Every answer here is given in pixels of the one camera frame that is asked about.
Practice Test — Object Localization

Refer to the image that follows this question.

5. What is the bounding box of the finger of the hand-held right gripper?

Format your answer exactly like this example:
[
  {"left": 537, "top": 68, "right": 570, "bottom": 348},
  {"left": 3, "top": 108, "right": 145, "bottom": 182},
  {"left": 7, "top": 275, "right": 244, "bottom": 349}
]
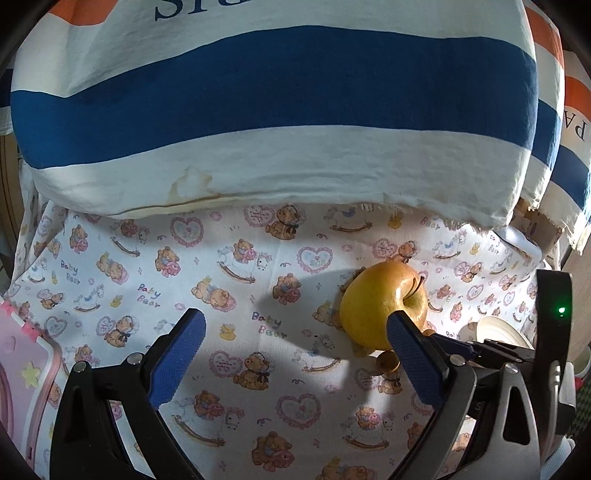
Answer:
[{"left": 422, "top": 329, "right": 537, "bottom": 370}]

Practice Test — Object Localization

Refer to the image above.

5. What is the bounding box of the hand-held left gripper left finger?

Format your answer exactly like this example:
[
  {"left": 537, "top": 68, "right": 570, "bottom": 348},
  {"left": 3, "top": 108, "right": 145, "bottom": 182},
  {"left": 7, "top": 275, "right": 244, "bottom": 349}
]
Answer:
[{"left": 49, "top": 308, "right": 207, "bottom": 480}]

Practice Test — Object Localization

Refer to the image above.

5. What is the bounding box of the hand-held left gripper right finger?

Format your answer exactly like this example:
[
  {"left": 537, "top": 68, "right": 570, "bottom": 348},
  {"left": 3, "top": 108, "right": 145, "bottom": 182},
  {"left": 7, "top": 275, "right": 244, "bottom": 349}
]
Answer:
[{"left": 386, "top": 310, "right": 478, "bottom": 480}]

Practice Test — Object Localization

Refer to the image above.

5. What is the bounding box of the cream ceramic plate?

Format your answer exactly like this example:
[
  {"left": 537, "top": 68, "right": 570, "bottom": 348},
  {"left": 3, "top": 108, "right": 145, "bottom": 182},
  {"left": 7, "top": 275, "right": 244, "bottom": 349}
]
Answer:
[{"left": 461, "top": 316, "right": 537, "bottom": 349}]

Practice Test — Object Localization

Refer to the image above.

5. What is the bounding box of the yellow apple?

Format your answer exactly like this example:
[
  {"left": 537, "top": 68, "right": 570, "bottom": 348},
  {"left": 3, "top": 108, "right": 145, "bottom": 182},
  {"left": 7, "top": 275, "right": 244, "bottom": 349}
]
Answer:
[{"left": 339, "top": 261, "right": 429, "bottom": 350}]

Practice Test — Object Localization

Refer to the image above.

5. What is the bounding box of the small tan round fruit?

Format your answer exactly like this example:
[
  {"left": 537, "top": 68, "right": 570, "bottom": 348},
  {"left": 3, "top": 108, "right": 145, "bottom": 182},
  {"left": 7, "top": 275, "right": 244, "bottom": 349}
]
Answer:
[{"left": 374, "top": 350, "right": 400, "bottom": 373}]

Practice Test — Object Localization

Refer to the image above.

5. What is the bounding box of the bear-printed cloth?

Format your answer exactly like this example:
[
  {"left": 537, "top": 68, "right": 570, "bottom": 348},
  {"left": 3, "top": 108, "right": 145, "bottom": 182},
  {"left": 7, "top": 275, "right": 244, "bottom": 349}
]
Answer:
[{"left": 9, "top": 191, "right": 561, "bottom": 480}]

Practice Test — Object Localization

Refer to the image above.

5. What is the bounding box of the pink foam mat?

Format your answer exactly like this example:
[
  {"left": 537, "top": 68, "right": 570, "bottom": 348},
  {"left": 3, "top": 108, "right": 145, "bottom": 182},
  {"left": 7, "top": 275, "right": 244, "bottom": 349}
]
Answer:
[{"left": 0, "top": 299, "right": 64, "bottom": 464}]

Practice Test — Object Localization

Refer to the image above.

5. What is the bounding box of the striped blue white cloth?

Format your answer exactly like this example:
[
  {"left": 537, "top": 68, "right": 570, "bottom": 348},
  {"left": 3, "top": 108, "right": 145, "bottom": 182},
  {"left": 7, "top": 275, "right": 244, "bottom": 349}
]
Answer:
[
  {"left": 9, "top": 0, "right": 540, "bottom": 228},
  {"left": 519, "top": 7, "right": 591, "bottom": 252}
]

